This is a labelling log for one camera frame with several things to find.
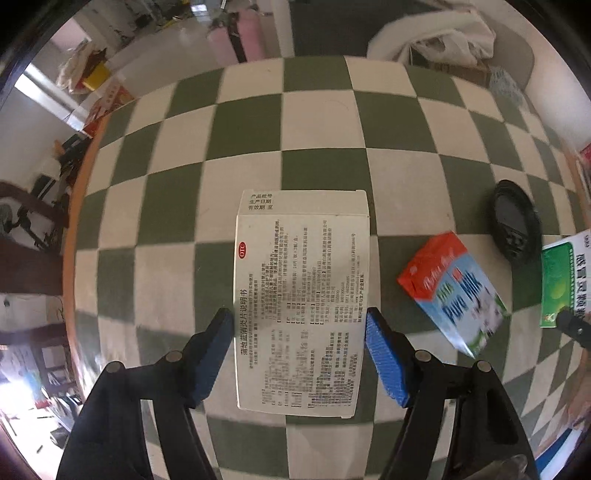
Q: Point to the yellow bin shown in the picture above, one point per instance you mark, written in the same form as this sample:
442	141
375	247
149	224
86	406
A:
97	76

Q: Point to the small milk carton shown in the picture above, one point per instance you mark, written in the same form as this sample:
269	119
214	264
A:
457	300

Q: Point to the red carton box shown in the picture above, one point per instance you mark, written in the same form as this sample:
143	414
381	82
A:
111	99

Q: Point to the white medicine box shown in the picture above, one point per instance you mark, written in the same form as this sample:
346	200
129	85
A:
300	286

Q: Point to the green white checkered mat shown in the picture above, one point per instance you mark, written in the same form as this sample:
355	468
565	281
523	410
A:
323	129

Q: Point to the grey upholstered chair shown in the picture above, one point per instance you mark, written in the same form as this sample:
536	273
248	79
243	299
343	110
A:
515	55

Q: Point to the green white box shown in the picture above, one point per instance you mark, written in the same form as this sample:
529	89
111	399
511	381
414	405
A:
565	277

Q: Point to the floor fan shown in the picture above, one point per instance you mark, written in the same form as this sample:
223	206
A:
7	217

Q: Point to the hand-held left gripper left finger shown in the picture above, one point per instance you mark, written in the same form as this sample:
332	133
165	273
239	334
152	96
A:
210	364

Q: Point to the pink suitcase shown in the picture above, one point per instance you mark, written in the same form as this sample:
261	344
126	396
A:
224	44

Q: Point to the white clothes pile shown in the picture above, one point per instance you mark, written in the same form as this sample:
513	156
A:
438	27

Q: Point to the black ashtray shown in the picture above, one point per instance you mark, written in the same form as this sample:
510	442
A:
515	221

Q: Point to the white bag pile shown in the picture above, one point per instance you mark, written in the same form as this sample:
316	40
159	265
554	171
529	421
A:
76	60

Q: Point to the dark wooden chair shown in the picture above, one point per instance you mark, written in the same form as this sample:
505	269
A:
27	263

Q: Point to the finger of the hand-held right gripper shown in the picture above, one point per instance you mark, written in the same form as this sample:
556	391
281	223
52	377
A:
575	325

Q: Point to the brown cardboard box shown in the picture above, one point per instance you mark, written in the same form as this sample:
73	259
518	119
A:
466	71

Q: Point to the clear plastic pack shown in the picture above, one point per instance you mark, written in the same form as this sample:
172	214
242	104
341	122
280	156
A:
505	85

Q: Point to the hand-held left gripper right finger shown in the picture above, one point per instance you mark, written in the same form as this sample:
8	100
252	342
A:
388	364

